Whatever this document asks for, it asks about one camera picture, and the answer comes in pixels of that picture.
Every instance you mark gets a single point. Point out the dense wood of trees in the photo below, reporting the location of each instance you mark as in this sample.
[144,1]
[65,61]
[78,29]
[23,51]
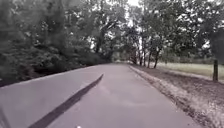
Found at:
[43,36]

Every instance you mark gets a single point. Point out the grey asphalt path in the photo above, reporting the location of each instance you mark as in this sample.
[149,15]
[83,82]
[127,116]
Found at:
[113,96]

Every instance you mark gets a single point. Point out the signboard on post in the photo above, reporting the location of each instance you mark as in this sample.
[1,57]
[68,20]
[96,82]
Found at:
[216,53]

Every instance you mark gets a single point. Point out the leaf-strewn dirt verge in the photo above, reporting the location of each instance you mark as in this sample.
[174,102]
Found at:
[190,90]

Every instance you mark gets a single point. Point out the row of trees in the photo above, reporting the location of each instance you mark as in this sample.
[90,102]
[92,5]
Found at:
[166,30]

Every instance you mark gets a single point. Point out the grass field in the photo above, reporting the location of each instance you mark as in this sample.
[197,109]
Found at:
[196,68]

